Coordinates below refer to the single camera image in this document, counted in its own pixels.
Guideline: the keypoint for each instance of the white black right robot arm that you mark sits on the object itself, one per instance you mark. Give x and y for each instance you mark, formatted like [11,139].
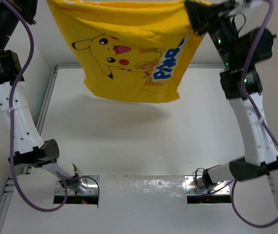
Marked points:
[241,85]

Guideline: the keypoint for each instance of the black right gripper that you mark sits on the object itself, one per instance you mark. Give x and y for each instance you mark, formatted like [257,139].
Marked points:
[201,14]

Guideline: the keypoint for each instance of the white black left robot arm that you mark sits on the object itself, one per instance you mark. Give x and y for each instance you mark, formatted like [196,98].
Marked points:
[27,148]

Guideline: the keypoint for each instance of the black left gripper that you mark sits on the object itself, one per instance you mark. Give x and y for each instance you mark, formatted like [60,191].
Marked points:
[27,9]

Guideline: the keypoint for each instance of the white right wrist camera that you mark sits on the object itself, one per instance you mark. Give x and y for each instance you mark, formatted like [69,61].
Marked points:
[243,6]

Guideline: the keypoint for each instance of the yellow pillowcase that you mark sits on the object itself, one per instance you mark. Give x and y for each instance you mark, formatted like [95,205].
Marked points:
[132,51]

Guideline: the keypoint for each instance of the white front cover board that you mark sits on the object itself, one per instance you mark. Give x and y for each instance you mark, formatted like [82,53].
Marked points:
[131,205]

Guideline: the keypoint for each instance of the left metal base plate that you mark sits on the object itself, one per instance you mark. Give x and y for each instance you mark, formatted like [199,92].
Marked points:
[87,186]

